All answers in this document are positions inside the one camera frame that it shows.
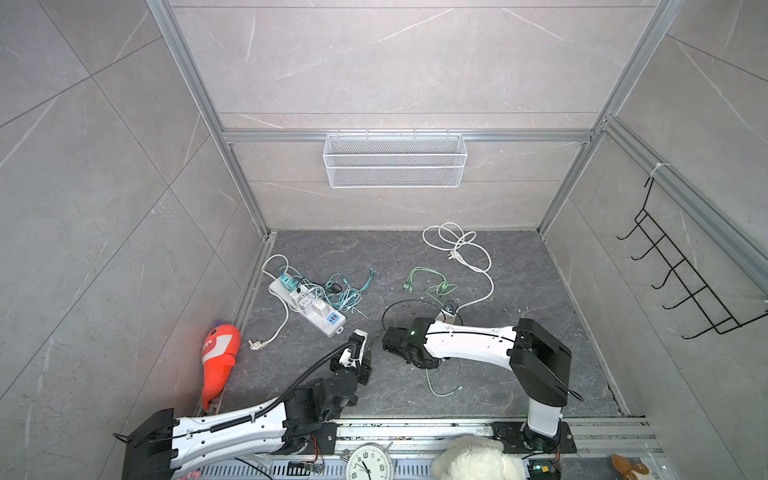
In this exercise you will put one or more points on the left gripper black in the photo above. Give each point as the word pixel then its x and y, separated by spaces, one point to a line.
pixel 366 368

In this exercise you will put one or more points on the white multicolour power strip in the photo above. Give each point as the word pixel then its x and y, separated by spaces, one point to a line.
pixel 309 302

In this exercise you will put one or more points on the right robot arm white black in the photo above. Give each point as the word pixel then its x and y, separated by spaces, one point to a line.
pixel 540 362

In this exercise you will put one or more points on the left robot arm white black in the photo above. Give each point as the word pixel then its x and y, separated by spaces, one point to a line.
pixel 168 447

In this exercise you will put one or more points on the white analog clock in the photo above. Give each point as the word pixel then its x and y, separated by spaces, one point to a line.
pixel 370 462

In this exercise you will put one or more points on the white plush toy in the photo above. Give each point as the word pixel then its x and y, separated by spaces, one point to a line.
pixel 474 457

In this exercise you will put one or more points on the red toy vacuum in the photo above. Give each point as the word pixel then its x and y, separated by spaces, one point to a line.
pixel 219 352

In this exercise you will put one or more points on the brown plush toy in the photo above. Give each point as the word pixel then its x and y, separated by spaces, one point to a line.
pixel 630 470

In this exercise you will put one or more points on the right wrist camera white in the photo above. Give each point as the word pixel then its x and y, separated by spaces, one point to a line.
pixel 449 312

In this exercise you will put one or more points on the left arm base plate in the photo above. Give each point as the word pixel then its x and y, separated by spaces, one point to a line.
pixel 322 440

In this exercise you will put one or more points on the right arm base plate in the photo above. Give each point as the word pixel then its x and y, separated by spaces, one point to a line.
pixel 519 438

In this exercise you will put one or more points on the white wire mesh basket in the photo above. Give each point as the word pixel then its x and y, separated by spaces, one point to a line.
pixel 394 160

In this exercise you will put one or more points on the aluminium front rail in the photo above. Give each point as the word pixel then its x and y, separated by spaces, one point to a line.
pixel 413 444

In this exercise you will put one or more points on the black wire hook rack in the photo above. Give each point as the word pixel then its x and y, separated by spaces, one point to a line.
pixel 718 318

